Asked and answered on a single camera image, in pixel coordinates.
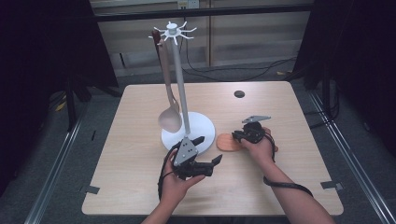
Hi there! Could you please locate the grey tape piece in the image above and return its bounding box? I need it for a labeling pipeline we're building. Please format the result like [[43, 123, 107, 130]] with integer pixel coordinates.
[[83, 184, 101, 195], [320, 180, 344, 191]]

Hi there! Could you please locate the black horizontal bar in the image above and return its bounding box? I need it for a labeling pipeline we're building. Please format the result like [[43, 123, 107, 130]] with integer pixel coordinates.
[[92, 3, 314, 22]]

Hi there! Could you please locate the person's right hand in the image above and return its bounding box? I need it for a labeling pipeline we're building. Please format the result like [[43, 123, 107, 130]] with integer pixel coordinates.
[[240, 126, 279, 168]]

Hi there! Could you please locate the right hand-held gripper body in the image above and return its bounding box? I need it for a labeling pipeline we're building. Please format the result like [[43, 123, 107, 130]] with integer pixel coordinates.
[[242, 115, 272, 145]]

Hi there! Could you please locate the black metal stand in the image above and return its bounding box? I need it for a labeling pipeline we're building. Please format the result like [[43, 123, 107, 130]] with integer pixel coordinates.
[[320, 62, 341, 124], [64, 74, 94, 132]]

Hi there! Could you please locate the thin black cable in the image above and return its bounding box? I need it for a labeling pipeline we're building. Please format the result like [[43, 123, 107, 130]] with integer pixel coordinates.
[[181, 56, 297, 73], [183, 38, 298, 82]]

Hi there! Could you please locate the metal floor rail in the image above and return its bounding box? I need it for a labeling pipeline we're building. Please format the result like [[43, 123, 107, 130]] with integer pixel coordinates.
[[23, 102, 92, 224], [307, 90, 396, 224]]

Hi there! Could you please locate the white utensil rack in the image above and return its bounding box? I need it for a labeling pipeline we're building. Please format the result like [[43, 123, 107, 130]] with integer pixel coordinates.
[[148, 21, 217, 156]]

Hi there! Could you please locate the person's left hand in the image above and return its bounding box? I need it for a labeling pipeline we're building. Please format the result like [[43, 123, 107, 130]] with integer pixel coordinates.
[[160, 148, 207, 208]]

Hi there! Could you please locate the black curtain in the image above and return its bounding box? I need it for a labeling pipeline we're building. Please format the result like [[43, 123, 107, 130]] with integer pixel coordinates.
[[0, 0, 120, 194], [292, 0, 396, 150]]

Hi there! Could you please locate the right hand-held gripper black cable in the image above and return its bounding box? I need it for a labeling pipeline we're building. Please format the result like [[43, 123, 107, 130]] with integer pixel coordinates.
[[262, 133, 314, 198]]

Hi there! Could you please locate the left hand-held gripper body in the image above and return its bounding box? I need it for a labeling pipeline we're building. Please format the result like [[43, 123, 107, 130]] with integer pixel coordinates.
[[169, 135, 216, 181]]

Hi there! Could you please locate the hand-held gripper black cable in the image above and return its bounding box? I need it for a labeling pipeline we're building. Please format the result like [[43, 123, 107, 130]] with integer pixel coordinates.
[[262, 133, 314, 198], [157, 148, 177, 202]]

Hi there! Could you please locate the left hand-held gripper black cable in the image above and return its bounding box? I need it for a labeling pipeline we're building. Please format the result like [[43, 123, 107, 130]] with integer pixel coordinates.
[[157, 148, 177, 202]]

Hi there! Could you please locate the orange kitchen utensil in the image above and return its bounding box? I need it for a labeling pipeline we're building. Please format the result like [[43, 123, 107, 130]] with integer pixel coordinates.
[[216, 133, 246, 152]]

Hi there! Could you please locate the white wall outlet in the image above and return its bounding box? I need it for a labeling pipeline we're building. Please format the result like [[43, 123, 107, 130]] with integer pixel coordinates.
[[177, 0, 200, 9]]

